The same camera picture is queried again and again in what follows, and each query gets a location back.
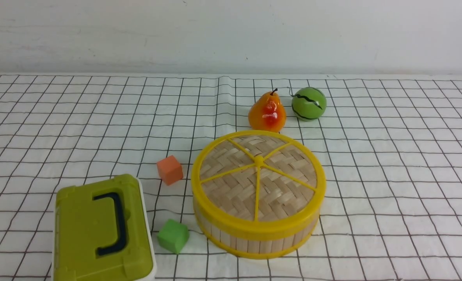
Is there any yellow woven bamboo steamer lid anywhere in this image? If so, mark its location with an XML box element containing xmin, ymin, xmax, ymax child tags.
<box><xmin>191</xmin><ymin>130</ymin><xmax>326</xmax><ymax>240</ymax></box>

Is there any yellow bamboo steamer basket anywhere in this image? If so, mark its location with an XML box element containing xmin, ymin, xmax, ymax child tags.
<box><xmin>194</xmin><ymin>206</ymin><xmax>320</xmax><ymax>259</ymax></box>

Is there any orange yellow toy pear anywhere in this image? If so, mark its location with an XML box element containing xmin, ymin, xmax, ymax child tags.
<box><xmin>248</xmin><ymin>89</ymin><xmax>287</xmax><ymax>133</ymax></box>

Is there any orange foam cube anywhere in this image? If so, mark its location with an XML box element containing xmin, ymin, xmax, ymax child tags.
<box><xmin>156</xmin><ymin>155</ymin><xmax>183</xmax><ymax>185</ymax></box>

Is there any green toy watermelon ball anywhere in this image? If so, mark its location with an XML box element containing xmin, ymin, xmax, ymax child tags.
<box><xmin>291</xmin><ymin>87</ymin><xmax>327</xmax><ymax>121</ymax></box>

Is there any green foam cube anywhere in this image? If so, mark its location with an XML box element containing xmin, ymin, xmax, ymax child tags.
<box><xmin>157</xmin><ymin>219</ymin><xmax>190</xmax><ymax>254</ymax></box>

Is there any green lidded storage box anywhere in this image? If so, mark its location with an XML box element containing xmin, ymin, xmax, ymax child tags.
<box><xmin>51</xmin><ymin>174</ymin><xmax>157</xmax><ymax>281</ymax></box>

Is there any white black grid tablecloth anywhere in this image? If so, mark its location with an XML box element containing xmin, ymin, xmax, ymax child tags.
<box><xmin>0</xmin><ymin>74</ymin><xmax>462</xmax><ymax>281</ymax></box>

